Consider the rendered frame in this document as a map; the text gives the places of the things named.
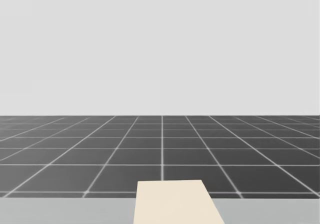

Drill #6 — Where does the tall board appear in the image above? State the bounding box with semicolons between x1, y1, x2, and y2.
132;179;226;224

